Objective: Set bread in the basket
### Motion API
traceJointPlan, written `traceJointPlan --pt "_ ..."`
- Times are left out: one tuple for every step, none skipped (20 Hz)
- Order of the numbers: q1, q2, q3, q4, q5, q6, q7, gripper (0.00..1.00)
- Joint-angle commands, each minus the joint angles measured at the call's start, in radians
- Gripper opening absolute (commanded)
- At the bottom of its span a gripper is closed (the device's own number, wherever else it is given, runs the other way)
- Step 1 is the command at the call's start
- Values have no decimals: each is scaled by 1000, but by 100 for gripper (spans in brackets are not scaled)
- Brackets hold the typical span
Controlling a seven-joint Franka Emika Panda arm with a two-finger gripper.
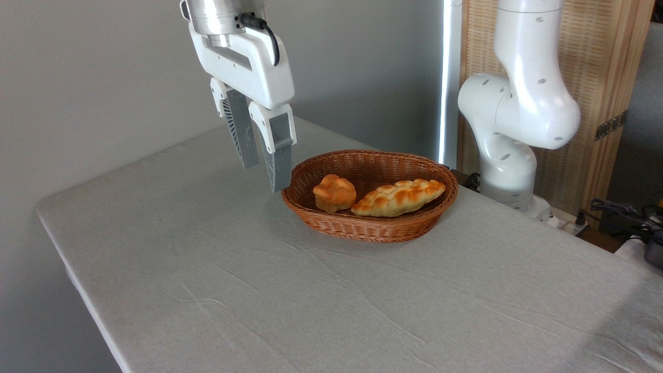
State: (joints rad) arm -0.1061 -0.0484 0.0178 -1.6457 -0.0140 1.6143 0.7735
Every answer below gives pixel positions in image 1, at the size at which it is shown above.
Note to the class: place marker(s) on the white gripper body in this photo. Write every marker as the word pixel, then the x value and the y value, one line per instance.
pixel 248 67

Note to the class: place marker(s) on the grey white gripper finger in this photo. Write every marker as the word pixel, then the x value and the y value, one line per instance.
pixel 242 129
pixel 279 153

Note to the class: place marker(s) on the long braided bread loaf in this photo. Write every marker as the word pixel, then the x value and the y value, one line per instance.
pixel 399 198

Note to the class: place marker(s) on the round orange bread bun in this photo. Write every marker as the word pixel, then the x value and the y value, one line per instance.
pixel 334 192

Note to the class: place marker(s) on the brown wicker basket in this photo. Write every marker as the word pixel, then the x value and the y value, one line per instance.
pixel 404 228

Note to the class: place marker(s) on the grey tablecloth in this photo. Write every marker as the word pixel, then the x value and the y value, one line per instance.
pixel 311 290

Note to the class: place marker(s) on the black clamp behind table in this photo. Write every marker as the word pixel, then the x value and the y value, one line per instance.
pixel 469 180

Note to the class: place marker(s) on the white power strip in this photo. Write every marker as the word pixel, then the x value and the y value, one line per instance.
pixel 563 223

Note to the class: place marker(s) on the dark metal screen hinge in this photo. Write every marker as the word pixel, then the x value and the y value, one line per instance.
pixel 611 125

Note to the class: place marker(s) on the wooden bamboo folding screen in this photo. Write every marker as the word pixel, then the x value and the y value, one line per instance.
pixel 601 62

